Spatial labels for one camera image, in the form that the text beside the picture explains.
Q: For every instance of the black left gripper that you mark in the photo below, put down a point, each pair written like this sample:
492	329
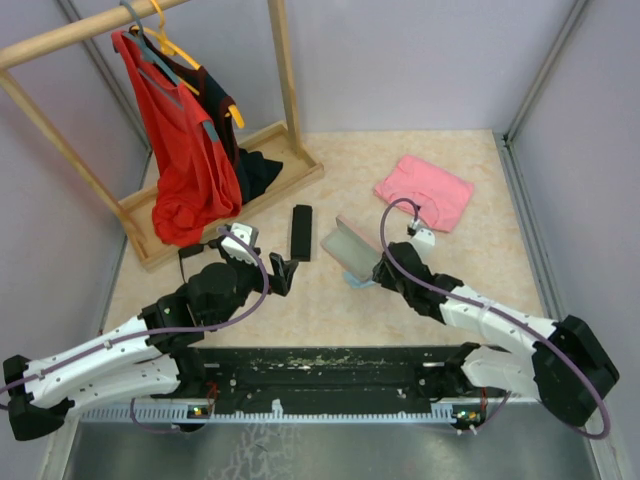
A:
283	272

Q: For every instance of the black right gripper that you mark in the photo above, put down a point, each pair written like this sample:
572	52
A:
382	276

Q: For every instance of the black glasses case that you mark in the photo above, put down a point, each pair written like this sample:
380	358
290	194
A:
301	233

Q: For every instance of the pink glasses case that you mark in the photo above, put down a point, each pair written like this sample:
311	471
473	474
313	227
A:
352	249

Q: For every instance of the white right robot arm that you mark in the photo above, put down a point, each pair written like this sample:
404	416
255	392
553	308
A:
561	364

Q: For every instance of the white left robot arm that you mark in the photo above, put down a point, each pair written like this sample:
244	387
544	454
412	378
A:
151	354

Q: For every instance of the black sunglasses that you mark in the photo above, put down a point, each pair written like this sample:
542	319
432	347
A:
193	250

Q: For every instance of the pink folded t-shirt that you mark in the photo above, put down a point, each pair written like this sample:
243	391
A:
441	196

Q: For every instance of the dark navy garment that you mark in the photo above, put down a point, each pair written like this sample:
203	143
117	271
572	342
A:
254	172

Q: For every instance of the red tank top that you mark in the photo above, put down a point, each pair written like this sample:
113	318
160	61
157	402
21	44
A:
196	186

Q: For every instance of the yellow clothes hanger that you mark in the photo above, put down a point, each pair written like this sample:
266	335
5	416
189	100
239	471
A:
168	48

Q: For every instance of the grey clothes hanger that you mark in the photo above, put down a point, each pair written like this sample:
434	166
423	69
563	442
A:
168	105

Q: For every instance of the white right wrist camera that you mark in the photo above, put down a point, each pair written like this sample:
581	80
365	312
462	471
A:
422	239

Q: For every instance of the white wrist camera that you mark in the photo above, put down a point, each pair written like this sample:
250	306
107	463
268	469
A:
240	243
422	239

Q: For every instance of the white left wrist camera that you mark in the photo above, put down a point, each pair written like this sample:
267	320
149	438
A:
240	243

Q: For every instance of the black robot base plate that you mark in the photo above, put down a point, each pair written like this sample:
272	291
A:
417	384

